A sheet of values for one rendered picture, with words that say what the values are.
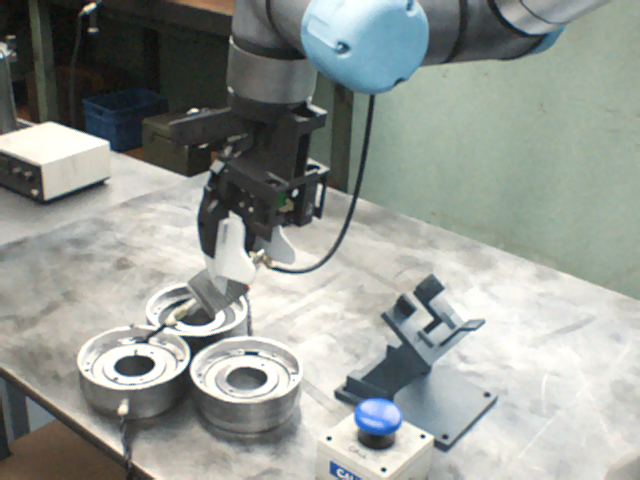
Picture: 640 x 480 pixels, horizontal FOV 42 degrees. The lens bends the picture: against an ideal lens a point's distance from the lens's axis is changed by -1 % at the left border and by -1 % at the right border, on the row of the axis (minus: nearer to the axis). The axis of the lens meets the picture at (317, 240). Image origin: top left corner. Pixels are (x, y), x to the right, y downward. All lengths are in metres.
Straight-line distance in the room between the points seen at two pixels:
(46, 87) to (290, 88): 2.41
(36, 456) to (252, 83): 0.66
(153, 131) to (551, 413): 2.11
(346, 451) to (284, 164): 0.24
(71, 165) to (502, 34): 1.05
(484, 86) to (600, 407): 1.65
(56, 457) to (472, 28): 0.79
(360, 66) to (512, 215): 1.95
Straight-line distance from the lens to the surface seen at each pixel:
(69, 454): 1.18
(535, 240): 2.49
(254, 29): 0.69
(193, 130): 0.80
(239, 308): 0.92
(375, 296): 1.01
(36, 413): 1.82
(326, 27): 0.58
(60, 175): 1.55
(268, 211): 0.74
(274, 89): 0.70
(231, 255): 0.79
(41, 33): 3.03
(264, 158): 0.74
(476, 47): 0.65
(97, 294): 1.02
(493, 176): 2.50
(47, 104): 3.09
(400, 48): 0.59
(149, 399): 0.80
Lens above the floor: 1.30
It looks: 26 degrees down
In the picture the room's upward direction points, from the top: 3 degrees clockwise
